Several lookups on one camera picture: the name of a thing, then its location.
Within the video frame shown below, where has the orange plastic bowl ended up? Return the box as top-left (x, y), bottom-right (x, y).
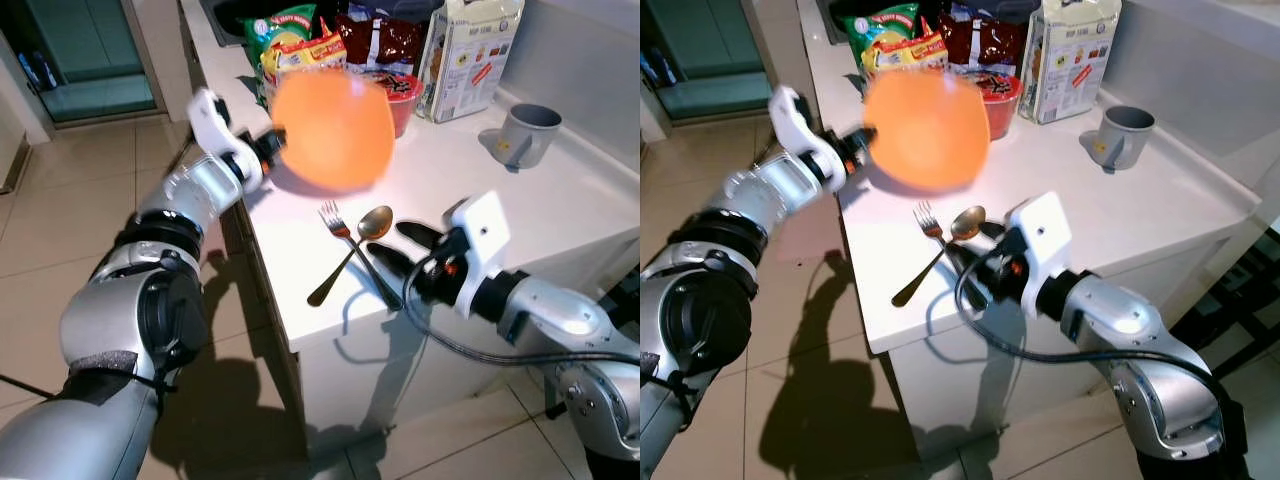
top-left (862, 67), bottom-right (992, 194)
top-left (270, 67), bottom-right (397, 194)

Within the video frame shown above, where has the bronze metal spoon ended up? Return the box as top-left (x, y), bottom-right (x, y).
top-left (891, 205), bottom-right (987, 308)
top-left (306, 205), bottom-right (395, 308)

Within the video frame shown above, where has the silver metal fork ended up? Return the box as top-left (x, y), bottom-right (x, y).
top-left (318, 200), bottom-right (403, 312)
top-left (912, 200), bottom-right (973, 269)

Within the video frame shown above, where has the yellow red snack packet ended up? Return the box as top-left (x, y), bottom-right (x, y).
top-left (261, 30), bottom-right (348, 89)
top-left (861, 32), bottom-right (948, 81)

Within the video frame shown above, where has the green snack bag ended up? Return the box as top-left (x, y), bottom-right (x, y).
top-left (843, 3), bottom-right (920, 77)
top-left (244, 4), bottom-right (319, 83)

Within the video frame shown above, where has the red instant noodle bowl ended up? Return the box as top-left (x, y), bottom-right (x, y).
top-left (958, 70), bottom-right (1024, 142)
top-left (360, 70), bottom-right (424, 140)

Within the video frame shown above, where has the white counter cabinet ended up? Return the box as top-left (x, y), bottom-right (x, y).
top-left (795, 0), bottom-right (1263, 461)
top-left (180, 0), bottom-right (641, 456)

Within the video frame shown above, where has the grey ceramic mug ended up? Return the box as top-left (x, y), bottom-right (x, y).
top-left (1079, 105), bottom-right (1157, 174)
top-left (480, 103), bottom-right (563, 172)

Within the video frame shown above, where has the dark red snack bag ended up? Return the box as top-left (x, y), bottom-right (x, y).
top-left (934, 4), bottom-right (1037, 77)
top-left (334, 4), bottom-right (432, 77)

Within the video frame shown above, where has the black chair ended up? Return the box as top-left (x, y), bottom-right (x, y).
top-left (1168, 228), bottom-right (1280, 353)
top-left (598, 268), bottom-right (641, 336)

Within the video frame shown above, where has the white printed food bag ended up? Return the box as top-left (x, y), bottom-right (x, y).
top-left (414, 0), bottom-right (527, 124)
top-left (1019, 0), bottom-right (1124, 126)

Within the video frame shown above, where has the teal door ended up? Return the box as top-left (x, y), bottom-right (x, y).
top-left (24, 0), bottom-right (159, 124)
top-left (640, 0), bottom-right (771, 123)

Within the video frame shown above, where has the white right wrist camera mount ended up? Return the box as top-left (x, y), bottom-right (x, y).
top-left (442, 190), bottom-right (512, 320)
top-left (1004, 190), bottom-right (1074, 320)

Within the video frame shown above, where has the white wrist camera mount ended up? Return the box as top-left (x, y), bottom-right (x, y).
top-left (188, 87), bottom-right (264, 193)
top-left (767, 85), bottom-right (847, 193)
top-left (442, 190), bottom-right (512, 320)
top-left (1004, 190), bottom-right (1074, 320)

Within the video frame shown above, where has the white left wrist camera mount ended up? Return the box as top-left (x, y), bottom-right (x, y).
top-left (188, 87), bottom-right (264, 193)
top-left (767, 85), bottom-right (847, 193)

